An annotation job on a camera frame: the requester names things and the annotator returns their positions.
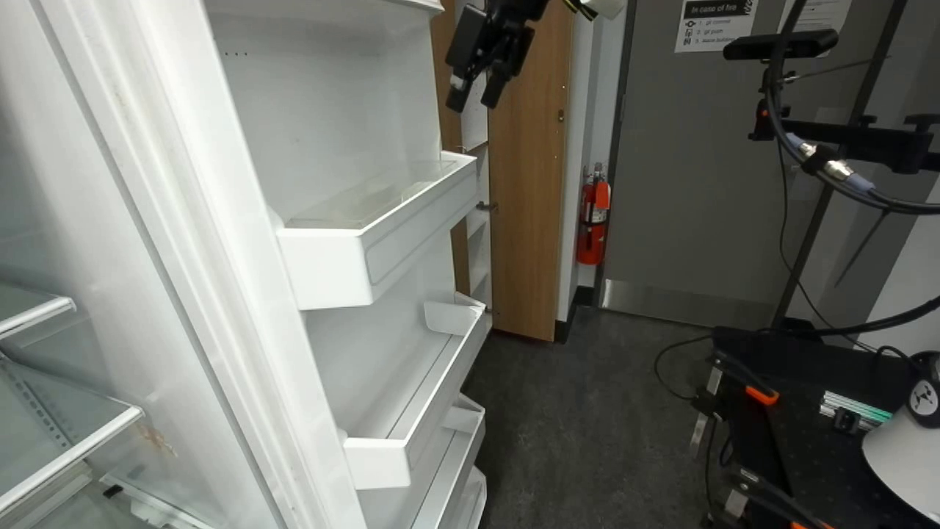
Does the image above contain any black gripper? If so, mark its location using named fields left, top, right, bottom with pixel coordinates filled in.
left=443, top=0, right=552, bottom=114

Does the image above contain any white fridge door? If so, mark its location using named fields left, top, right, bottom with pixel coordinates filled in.
left=26, top=0, right=495, bottom=529

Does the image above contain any large white door bin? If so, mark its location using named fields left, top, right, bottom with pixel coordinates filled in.
left=274, top=147, right=484, bottom=316

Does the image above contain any grey metal door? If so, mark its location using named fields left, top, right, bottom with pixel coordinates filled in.
left=596, top=0, right=940, bottom=332

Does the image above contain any white door bin with divider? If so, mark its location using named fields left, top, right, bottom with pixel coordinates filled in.
left=336, top=289, right=498, bottom=495

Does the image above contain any low white door bin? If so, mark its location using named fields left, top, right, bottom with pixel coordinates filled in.
left=409, top=392, right=490, bottom=529

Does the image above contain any white fridge body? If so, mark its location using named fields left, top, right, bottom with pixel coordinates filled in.
left=0, top=0, right=292, bottom=529

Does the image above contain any glass fridge shelf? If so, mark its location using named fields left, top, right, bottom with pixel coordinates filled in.
left=0, top=283, right=83, bottom=345
left=0, top=349, right=147, bottom=520

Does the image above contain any red fire extinguisher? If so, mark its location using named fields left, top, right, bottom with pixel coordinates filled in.
left=572, top=158, right=618, bottom=272

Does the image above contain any white paper sign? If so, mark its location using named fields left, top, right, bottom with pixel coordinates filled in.
left=672, top=0, right=765, bottom=60

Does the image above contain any black robot cart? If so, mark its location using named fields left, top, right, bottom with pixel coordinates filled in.
left=687, top=322, right=940, bottom=529

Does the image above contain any black round knob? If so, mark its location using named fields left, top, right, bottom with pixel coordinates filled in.
left=903, top=349, right=940, bottom=433

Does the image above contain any white dome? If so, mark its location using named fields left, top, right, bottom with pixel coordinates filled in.
left=857, top=410, right=940, bottom=529

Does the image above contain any dark wooden wall panel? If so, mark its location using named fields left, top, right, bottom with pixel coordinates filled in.
left=429, top=0, right=577, bottom=345

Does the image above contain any black stereo camera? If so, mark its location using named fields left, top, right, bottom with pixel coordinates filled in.
left=721, top=28, right=844, bottom=66

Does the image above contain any thin black floor cable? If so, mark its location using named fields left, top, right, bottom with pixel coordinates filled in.
left=653, top=332, right=721, bottom=402

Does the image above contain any thick black cable hose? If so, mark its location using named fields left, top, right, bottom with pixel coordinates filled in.
left=762, top=0, right=940, bottom=217

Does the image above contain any black camera stand bar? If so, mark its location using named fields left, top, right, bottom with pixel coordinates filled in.
left=746, top=0, right=940, bottom=332

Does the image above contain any orange clamp handle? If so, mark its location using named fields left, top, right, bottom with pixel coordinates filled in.
left=740, top=382, right=785, bottom=411

